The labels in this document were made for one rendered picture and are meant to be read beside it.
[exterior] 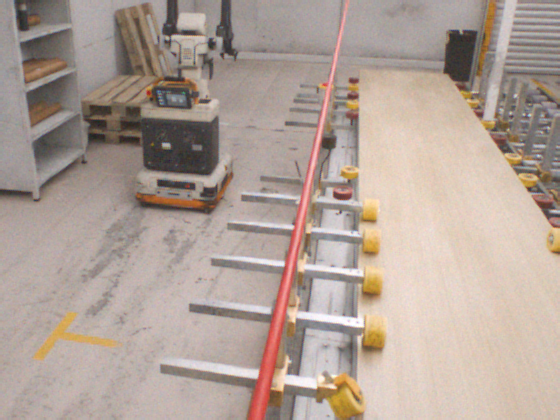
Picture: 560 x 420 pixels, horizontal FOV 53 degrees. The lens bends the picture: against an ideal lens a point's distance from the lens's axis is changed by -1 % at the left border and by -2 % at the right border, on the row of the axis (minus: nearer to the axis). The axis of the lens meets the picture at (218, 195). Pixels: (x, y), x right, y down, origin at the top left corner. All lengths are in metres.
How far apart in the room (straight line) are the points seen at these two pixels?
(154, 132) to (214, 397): 2.16
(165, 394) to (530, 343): 1.59
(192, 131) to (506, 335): 2.85
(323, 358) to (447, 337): 0.46
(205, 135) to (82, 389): 2.05
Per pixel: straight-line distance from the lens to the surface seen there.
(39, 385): 2.84
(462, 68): 9.26
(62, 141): 5.40
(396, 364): 1.52
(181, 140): 4.13
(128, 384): 2.76
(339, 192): 2.41
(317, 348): 1.97
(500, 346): 1.68
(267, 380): 0.31
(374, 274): 1.72
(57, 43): 5.17
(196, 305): 1.56
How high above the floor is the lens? 1.85
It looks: 24 degrees down
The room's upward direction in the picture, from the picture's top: straight up
